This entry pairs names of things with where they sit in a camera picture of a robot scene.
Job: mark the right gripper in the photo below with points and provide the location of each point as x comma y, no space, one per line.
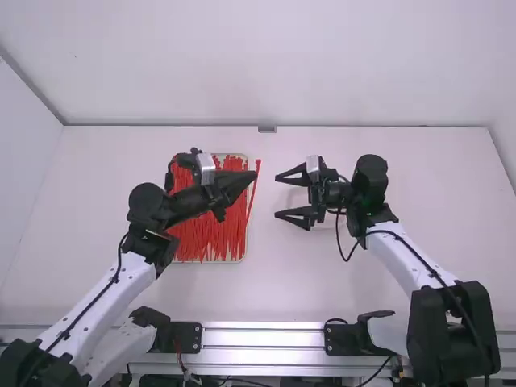
334,193

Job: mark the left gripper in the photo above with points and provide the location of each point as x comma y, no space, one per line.
189,205

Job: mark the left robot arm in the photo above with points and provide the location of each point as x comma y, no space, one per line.
101,290

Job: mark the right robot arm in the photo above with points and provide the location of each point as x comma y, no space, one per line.
403,250

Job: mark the pale tray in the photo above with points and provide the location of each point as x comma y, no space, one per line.
248,242

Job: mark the silver rails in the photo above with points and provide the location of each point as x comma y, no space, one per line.
262,342

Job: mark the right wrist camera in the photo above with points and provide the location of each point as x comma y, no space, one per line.
312,167

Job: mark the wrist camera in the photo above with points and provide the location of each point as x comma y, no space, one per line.
206,169
312,167

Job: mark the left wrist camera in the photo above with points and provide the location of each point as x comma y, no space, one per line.
206,169

